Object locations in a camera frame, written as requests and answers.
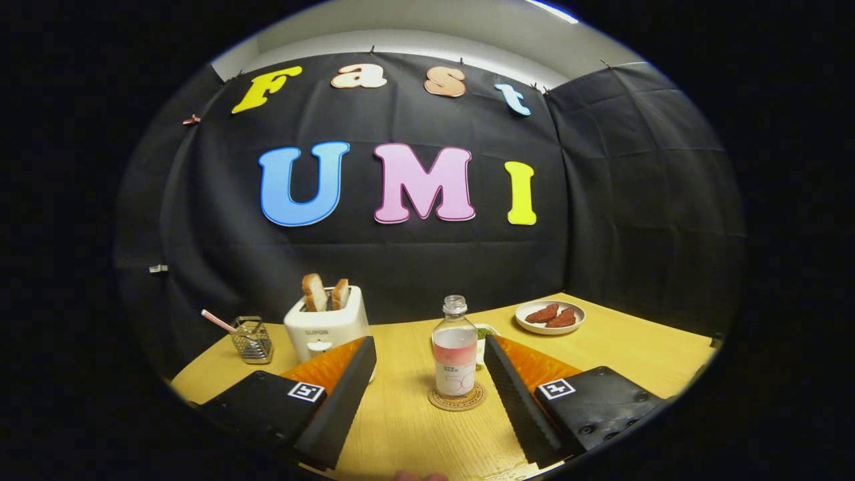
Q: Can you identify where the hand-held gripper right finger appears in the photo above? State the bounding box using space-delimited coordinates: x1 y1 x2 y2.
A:
482 334 665 469

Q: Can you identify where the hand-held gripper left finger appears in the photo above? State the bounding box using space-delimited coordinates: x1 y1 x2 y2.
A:
199 336 378 470

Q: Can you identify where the round wooden coaster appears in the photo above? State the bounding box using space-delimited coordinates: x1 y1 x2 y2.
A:
427 381 486 412

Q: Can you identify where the clear juice bottle pink label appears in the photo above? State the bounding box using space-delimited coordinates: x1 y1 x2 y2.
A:
432 295 478 399

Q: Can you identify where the wooden table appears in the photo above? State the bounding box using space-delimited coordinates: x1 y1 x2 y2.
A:
170 292 717 481

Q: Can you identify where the white toaster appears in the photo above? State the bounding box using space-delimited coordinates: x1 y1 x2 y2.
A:
283 286 376 383

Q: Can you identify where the white divided condiment dish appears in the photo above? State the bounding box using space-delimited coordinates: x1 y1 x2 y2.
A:
474 324 500 366

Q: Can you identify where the white round plate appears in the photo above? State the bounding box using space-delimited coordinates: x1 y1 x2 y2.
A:
514 299 586 335

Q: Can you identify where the pink straw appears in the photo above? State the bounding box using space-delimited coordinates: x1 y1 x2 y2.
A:
201 309 238 334

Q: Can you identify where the black backdrop cloth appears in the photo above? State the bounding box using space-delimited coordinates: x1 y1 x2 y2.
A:
114 52 745 381

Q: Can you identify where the wire mesh holder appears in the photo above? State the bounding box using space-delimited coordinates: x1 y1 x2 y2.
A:
231 316 275 365

